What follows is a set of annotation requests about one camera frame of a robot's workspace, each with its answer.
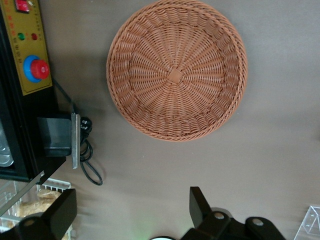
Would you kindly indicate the clear acrylic bottle rack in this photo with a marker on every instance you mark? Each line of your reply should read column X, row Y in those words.
column 310, row 220

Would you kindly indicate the red emergency stop button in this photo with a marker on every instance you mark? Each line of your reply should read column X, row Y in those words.
column 38, row 69

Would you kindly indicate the black bracket with metal plate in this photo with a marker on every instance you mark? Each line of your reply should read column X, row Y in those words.
column 57, row 135

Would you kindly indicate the bagged fried snack pack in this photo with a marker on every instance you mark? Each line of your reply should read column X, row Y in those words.
column 37, row 203

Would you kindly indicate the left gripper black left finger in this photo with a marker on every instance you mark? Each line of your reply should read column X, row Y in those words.
column 55, row 220

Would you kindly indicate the grey metal bar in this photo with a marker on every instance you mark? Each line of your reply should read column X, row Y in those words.
column 22, row 192

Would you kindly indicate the round brown wicker basket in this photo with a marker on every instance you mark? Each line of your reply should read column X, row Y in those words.
column 175, row 75

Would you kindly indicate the silver tray inside machine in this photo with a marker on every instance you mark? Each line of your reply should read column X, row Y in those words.
column 5, row 150

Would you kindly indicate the black machine yellow control panel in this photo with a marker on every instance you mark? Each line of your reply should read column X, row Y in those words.
column 40, row 15

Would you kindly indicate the red rocker switch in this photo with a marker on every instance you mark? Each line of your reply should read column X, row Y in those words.
column 22, row 5

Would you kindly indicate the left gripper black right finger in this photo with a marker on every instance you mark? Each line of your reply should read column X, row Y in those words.
column 215, row 225

